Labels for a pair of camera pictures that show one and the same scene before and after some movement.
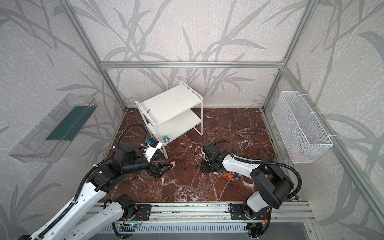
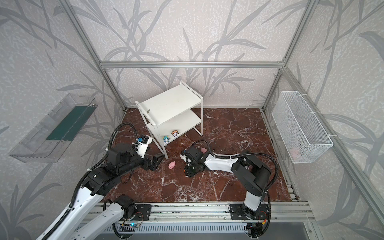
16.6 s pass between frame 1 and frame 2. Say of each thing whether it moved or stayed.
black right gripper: moved
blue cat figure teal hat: stayed
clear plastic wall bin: stayed
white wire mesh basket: stayed
